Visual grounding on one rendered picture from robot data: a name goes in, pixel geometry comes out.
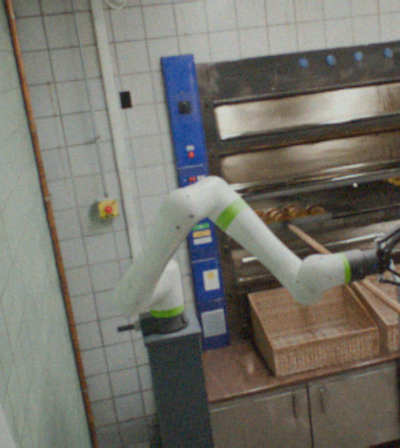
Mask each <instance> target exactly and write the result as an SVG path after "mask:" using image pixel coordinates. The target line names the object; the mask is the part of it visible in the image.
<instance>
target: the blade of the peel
mask: <svg viewBox="0 0 400 448"><path fill-rule="evenodd" d="M310 205H312V204H310V203H307V204H302V205H296V206H297V207H299V208H300V209H302V210H304V211H305V209H306V208H307V207H308V206H310ZM329 217H332V214H331V212H330V211H327V210H326V213H323V214H318V215H313V216H310V215H309V216H307V217H302V218H296V219H291V220H290V221H291V222H292V223H293V224H297V223H303V222H308V221H314V220H318V219H324V218H329ZM273 222H274V221H273ZM282 226H283V221H281V222H274V223H270V224H265V227H266V228H267V229H271V228H277V227H282Z"/></svg>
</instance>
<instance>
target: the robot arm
mask: <svg viewBox="0 0 400 448"><path fill-rule="evenodd" d="M207 216H208V217H209V218H210V219H211V220H212V222H213V223H215V224H216V225H217V226H218V227H219V228H220V229H222V230H223V231H224V232H225V233H226V234H227V235H229V236H230V237H232V238H234V239H235V240H236V241H237V242H238V243H239V244H240V245H242V246H243V247H244V248H245V249H247V250H248V251H249V252H250V253H251V254H252V255H254V256H255V257H256V258H257V259H258V260H259V261H260V262H261V263H263V264H264V265H265V267H266V268H267V269H268V270H269V271H270V272H271V273H272V274H273V275H274V276H275V277H276V278H277V279H278V280H279V281H280V282H281V283H282V285H283V286H284V287H285V288H286V289H287V290H288V291H289V292H290V293H291V296H292V297H293V298H294V299H295V300H296V301H297V302H298V303H300V304H303V305H313V304H316V303H317V302H318V301H319V300H320V299H321V298H322V296H323V294H324V292H325V291H326V290H329V289H331V288H333V287H336V286H340V285H344V284H348V283H353V282H357V281H362V280H365V279H366V277H367V276H370V275H375V274H378V278H376V281H377V282H379V283H380V284H385V283H387V284H390V285H394V286H396V287H400V282H398V281H396V280H392V279H389V278H385V277H384V276H383V275H382V274H383V273H384V272H385V271H386V270H388V271H389V272H391V273H393V274H394V275H396V277H398V278H399V279H400V274H399V273H398V272H396V270H394V269H392V268H391V267H390V266H391V264H392V261H391V259H392V255H391V252H392V251H393V249H394V248H395V246H396V244H397V243H398V242H399V241H400V224H399V223H398V224H397V225H396V226H395V227H394V228H392V229H391V230H390V231H388V232H387V233H386V234H384V235H383V236H381V237H377V238H374V239H373V241H374V242H375V245H376V248H375V249H373V250H368V251H363V252H361V251H359V250H353V251H348V252H344V253H339V254H334V255H314V256H310V257H308V258H307V259H305V260H304V261H303V262H301V261H300V260H299V259H298V258H297V257H296V256H294V255H293V254H292V253H291V251H290V250H289V249H288V248H287V247H285V246H284V245H283V244H282V243H281V242H280V241H279V240H278V239H277V238H276V237H274V235H273V234H272V233H271V232H270V231H269V230H268V229H267V228H266V227H265V224H264V223H263V222H262V221H261V220H260V218H259V217H258V216H257V215H256V214H255V213H254V211H253V210H251V209H250V208H249V207H248V206H247V205H246V203H245V202H244V201H243V200H242V199H241V198H240V197H239V196H238V194H237V193H236V192H235V191H234V190H233V189H232V188H231V187H230V186H229V185H228V184H226V183H225V182H224V181H223V180H221V179H219V178H217V177H208V178H205V179H203V180H201V181H199V182H198V183H196V184H192V185H190V186H187V187H184V188H181V189H176V190H173V191H171V192H170V193H169V194H167V195H166V196H165V198H164V199H163V201H162V204H161V207H160V210H159V214H158V217H157V219H156V222H155V224H154V226H153V228H152V231H151V233H150V235H149V237H148V238H147V240H146V242H145V244H144V245H143V247H142V249H141V251H140V252H139V254H138V256H137V257H136V259H135V261H134V262H133V264H132V266H131V267H130V268H129V270H128V271H127V272H126V274H125V275H124V276H123V278H122V279H121V280H120V281H119V283H118V284H117V285H116V286H115V288H114V290H113V295H112V297H113V302H114V305H115V307H116V308H117V309H118V310H119V311H120V312H121V313H123V314H125V315H129V316H134V315H138V316H139V317H138V318H137V320H134V321H133V324H128V325H123V326H118V327H117V333H120V332H125V331H130V330H134V331H135V332H138V331H139V332H140V331H141V333H142V332H143V333H142V335H143V337H146V336H150V335H151V334H153V333H154V334H158V335H168V334H174V333H177V332H180V331H182V330H184V329H186V327H187V326H188V325H189V318H188V317H187V316H186V313H185V310H184V295H183V289H182V282H181V275H180V269H179V265H178V263H176V262H175V261H172V260H171V258H172V257H173V255H174V254H175V252H176V251H177V249H178V248H179V246H180V245H181V243H182V242H183V240H184V239H185V238H186V236H187V235H188V234H189V232H190V231H191V230H192V229H193V227H194V226H195V225H196V224H197V223H198V222H199V221H201V220H202V219H204V218H205V217H207ZM394 236H395V237H394ZM391 237H393V238H392V239H391V240H390V241H389V242H388V244H387V245H385V246H384V247H383V248H380V246H381V245H383V243H384V242H386V241H387V240H389V239H390V238H391ZM387 249H388V250H387ZM386 250H387V251H386ZM147 309H149V310H150V311H149V312H144V311H146V310H147ZM142 312H144V313H142Z"/></svg>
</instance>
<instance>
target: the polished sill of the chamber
mask: <svg viewBox="0 0 400 448"><path fill-rule="evenodd" d="M396 214H400V205H397V206H392V207H387V208H381V209H375V210H365V211H360V212H354V213H348V214H344V215H338V216H333V217H329V218H324V219H318V220H314V221H308V222H303V223H297V224H293V226H295V227H296V228H297V229H299V230H300V231H301V232H307V231H313V230H318V229H322V228H328V227H333V226H339V225H344V224H349V223H354V222H360V221H365V220H370V219H375V218H381V217H386V216H392V215H396ZM268 230H269V231H270V232H271V233H272V234H273V235H274V237H281V236H286V235H291V234H294V233H293V232H292V231H291V230H288V229H287V228H285V227H284V226H282V227H277V228H271V229H268ZM229 237H230V236H229ZM233 244H238V242H237V241H236V240H235V239H234V238H232V237H230V245H233Z"/></svg>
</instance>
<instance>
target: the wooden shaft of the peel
mask: <svg viewBox="0 0 400 448"><path fill-rule="evenodd" d="M289 229H290V230H291V231H292V232H293V233H294V234H295V235H297V236H298V237H301V238H302V239H303V240H304V241H306V242H307V243H308V244H310V245H311V246H312V247H313V248H315V249H316V250H317V251H318V252H319V253H320V254H321V255H333V254H331V253H330V252H329V251H327V250H326V249H324V248H323V247H322V246H320V245H319V244H318V243H317V242H316V241H315V240H313V239H312V238H311V237H308V236H307V235H305V234H304V233H303V232H301V231H300V230H299V229H297V228H296V227H295V226H293V225H292V224H290V225H289ZM357 282H358V283H359V284H360V285H362V286H363V287H364V288H366V289H367V290H369V291H370V292H371V293H372V294H374V295H375V296H376V297H377V298H379V299H380V300H381V301H383V302H384V303H385V304H386V305H388V306H389V307H390V308H392V309H393V310H394V311H395V312H396V313H397V314H398V315H400V305H399V304H398V303H397V302H396V301H395V300H393V299H392V298H391V297H389V296H388V295H387V294H385V293H384V292H383V291H381V290H379V289H377V288H376V287H375V286H373V285H372V284H371V283H370V282H369V281H368V280H366V279H365V280H362V281H357Z"/></svg>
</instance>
